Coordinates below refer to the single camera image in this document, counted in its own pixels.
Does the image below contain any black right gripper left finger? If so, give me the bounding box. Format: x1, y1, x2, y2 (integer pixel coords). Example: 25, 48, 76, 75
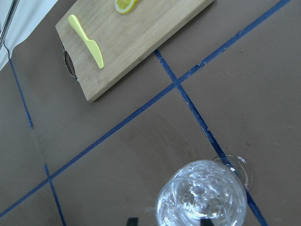
126, 217, 139, 226

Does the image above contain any aluminium frame post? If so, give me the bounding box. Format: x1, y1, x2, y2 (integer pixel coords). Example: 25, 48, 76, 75
0, 0, 20, 48

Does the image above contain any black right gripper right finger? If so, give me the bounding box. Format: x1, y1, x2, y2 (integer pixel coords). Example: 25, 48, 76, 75
200, 218, 214, 226

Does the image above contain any yellow plastic knife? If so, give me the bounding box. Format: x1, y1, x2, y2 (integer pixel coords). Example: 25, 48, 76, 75
68, 15, 104, 69

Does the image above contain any lemon slice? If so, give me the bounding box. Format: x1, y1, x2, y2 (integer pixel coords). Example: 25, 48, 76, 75
114, 0, 136, 14

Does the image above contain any bamboo cutting board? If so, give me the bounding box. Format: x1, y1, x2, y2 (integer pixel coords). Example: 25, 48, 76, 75
55, 0, 210, 102

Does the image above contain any clear wine glass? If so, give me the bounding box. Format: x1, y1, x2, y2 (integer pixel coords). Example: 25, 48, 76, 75
156, 155, 253, 226

